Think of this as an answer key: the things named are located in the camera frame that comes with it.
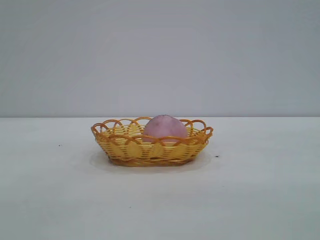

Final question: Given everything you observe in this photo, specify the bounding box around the pink round bun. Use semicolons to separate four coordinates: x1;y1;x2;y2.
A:
142;114;189;147

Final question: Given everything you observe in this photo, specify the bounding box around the yellow woven plastic basket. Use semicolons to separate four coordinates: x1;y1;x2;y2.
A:
90;115;214;168

